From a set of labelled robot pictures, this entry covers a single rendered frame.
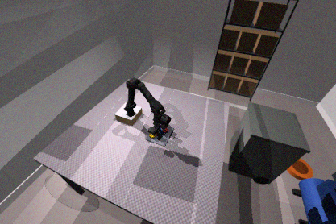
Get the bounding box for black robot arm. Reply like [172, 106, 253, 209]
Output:
[123, 77, 171, 130]

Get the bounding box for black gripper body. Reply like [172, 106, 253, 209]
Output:
[147, 119, 160, 135]

